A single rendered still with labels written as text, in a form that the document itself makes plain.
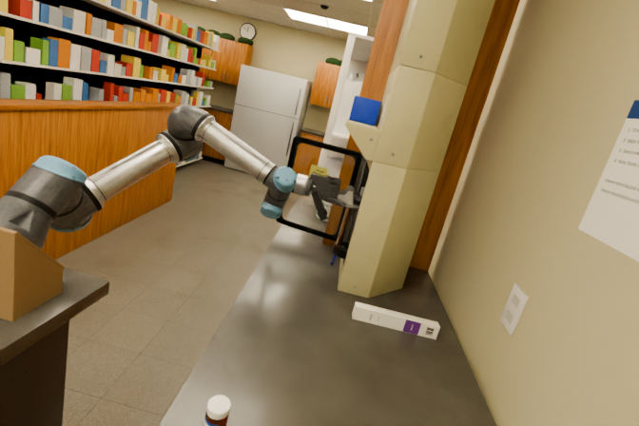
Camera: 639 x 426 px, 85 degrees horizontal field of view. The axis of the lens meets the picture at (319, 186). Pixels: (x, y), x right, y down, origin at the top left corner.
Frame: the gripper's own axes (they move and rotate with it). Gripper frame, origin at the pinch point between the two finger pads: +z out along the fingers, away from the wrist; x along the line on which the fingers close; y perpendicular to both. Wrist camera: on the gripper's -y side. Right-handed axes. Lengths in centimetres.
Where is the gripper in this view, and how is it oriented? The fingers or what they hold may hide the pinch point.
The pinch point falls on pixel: (358, 204)
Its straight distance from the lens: 130.7
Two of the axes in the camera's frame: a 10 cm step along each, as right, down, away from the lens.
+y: 2.3, -9.4, -2.3
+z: 9.7, 2.5, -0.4
